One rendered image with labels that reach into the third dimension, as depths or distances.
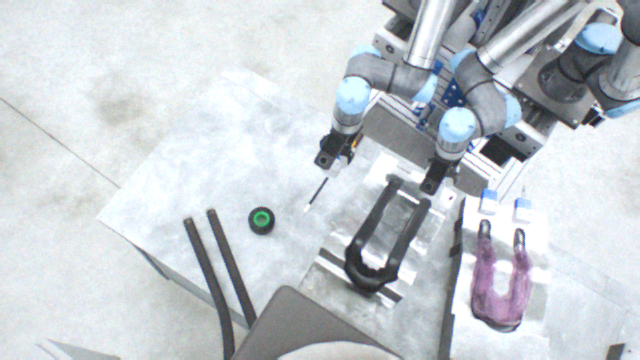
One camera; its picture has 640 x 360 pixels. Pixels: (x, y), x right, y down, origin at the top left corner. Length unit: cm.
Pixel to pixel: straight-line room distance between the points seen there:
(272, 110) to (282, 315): 147
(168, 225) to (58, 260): 103
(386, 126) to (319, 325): 218
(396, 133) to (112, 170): 138
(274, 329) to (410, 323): 128
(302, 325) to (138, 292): 214
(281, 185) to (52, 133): 151
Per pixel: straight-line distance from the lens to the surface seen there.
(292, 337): 25
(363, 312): 143
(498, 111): 124
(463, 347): 144
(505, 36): 126
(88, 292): 244
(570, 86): 164
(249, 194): 157
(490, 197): 163
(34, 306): 251
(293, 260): 150
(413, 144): 240
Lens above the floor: 226
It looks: 66 degrees down
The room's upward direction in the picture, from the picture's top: 11 degrees clockwise
